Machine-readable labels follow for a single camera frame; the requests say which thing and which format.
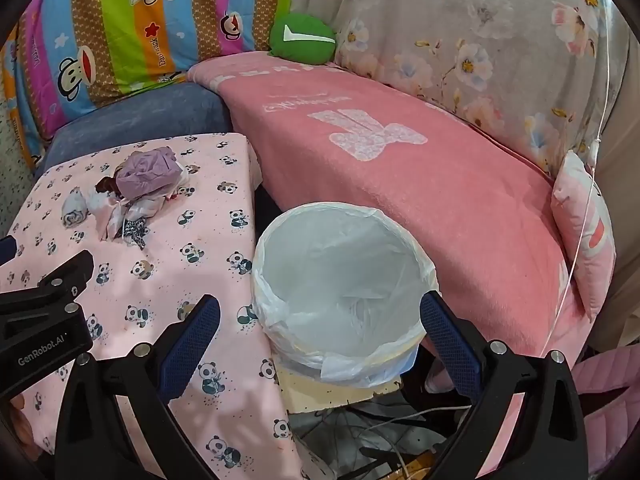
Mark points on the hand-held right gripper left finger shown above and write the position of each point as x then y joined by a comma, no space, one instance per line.
192,337

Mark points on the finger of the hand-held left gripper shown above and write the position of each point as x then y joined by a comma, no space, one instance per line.
67,272
7,249

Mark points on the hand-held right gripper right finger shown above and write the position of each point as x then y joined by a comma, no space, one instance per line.
447,345

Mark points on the purple plastic bag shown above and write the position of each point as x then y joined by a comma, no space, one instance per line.
147,172

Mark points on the white bin with plastic liner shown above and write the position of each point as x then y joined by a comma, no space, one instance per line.
320,260

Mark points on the pink panda print cloth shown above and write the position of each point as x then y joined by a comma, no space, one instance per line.
165,270

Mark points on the cream foam board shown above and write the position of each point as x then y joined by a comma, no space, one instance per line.
320,390

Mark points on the grey leaf print mat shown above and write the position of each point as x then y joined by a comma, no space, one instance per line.
340,430

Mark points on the striped monkey print pillow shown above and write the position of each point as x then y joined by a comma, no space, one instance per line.
150,20
22,110

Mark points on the pink blanket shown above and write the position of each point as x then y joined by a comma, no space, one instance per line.
400,200

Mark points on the pink pillow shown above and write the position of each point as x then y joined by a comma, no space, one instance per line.
585,240

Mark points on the blue grey sofa cushion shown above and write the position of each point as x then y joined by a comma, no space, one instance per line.
150,110

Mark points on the grey floral blanket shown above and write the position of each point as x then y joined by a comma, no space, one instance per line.
450,35

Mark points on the green round cushion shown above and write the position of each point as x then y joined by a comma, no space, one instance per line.
300,46

